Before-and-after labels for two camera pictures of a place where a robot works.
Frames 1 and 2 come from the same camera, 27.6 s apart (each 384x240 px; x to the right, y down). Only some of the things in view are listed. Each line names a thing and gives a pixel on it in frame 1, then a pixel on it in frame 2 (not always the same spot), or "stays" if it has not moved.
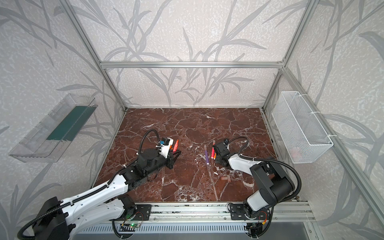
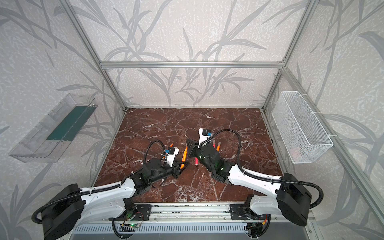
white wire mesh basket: x=305 y=137 stays
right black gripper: x=219 y=153 to x=194 y=148
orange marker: x=176 y=146 to x=184 y=154
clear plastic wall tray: x=49 y=140 stays
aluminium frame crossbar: x=193 y=65 stays
